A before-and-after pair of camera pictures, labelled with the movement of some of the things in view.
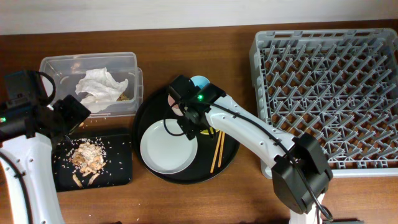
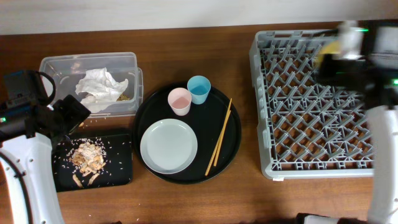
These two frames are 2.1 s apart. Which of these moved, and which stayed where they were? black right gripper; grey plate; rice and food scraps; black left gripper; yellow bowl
Moved: yellow bowl; black right gripper
Stayed: black left gripper; grey plate; rice and food scraps
